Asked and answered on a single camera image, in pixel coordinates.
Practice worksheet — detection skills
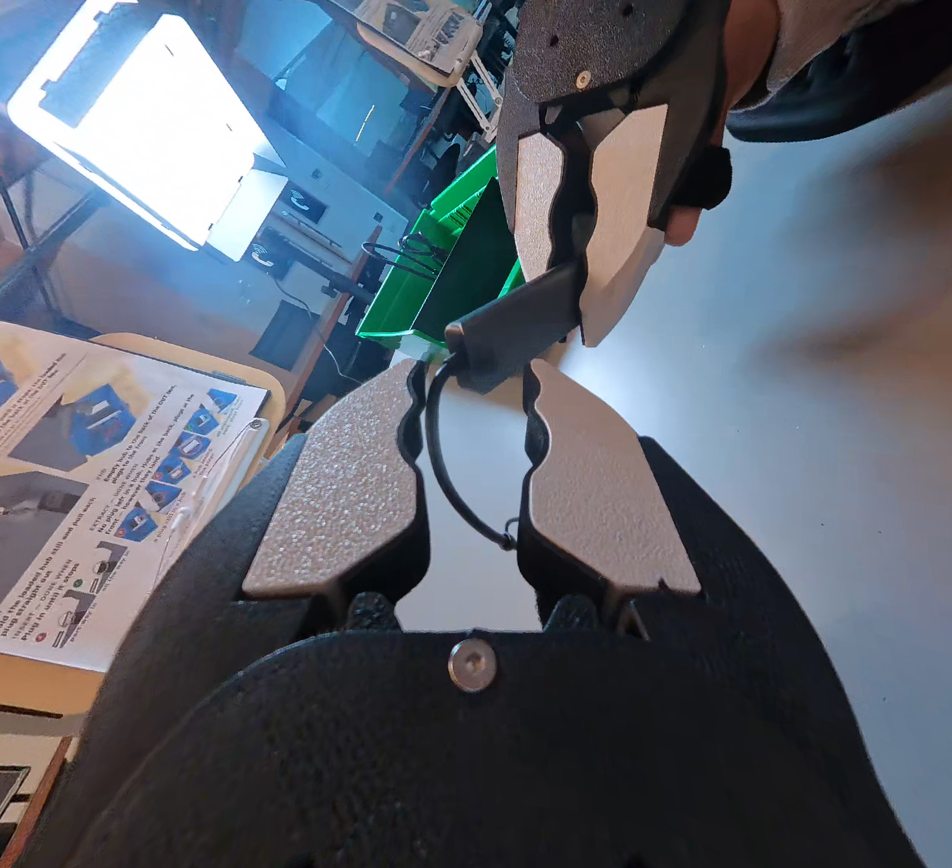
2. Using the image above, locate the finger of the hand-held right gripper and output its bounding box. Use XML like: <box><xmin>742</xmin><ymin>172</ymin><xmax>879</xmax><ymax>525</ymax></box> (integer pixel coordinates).
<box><xmin>579</xmin><ymin>102</ymin><xmax>670</xmax><ymax>350</ymax></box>
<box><xmin>513</xmin><ymin>123</ymin><xmax>597</xmax><ymax>290</ymax></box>

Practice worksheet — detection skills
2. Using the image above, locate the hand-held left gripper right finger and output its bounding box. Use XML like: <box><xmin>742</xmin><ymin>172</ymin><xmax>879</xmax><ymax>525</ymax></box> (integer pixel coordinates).
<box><xmin>515</xmin><ymin>358</ymin><xmax>705</xmax><ymax>599</ymax></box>

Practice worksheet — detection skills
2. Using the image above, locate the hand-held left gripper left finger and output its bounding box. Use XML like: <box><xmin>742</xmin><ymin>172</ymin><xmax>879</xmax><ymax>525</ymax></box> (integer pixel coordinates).
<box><xmin>242</xmin><ymin>361</ymin><xmax>432</xmax><ymax>603</ymax></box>

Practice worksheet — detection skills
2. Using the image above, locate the black hub cable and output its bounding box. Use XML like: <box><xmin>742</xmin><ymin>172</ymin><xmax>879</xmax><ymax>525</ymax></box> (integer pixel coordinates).
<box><xmin>422</xmin><ymin>351</ymin><xmax>522</xmax><ymax>554</ymax></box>

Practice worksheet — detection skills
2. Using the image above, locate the green plastic bin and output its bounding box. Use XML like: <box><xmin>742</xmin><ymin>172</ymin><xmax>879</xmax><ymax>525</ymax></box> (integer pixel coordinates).
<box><xmin>356</xmin><ymin>145</ymin><xmax>525</xmax><ymax>348</ymax></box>

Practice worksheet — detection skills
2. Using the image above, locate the person's right hand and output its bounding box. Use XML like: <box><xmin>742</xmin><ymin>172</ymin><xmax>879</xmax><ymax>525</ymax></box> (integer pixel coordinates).
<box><xmin>662</xmin><ymin>0</ymin><xmax>782</xmax><ymax>248</ymax></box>

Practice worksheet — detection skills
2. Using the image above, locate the black bin divider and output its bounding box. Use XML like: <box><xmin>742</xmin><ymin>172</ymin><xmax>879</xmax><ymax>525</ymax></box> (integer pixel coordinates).
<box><xmin>413</xmin><ymin>178</ymin><xmax>522</xmax><ymax>344</ymax></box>

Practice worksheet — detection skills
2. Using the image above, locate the white phone booth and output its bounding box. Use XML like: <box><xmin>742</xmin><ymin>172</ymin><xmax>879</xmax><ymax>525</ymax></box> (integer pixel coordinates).
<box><xmin>208</xmin><ymin>139</ymin><xmax>410</xmax><ymax>289</ymax></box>

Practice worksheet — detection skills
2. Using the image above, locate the black textured pad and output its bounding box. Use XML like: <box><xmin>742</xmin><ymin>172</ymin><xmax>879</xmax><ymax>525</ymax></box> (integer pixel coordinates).
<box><xmin>725</xmin><ymin>27</ymin><xmax>952</xmax><ymax>143</ymax></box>

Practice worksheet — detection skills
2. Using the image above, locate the bright light panel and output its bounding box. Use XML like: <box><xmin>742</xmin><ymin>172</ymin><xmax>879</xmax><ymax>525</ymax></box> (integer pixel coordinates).
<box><xmin>6</xmin><ymin>0</ymin><xmax>287</xmax><ymax>262</ymax></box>

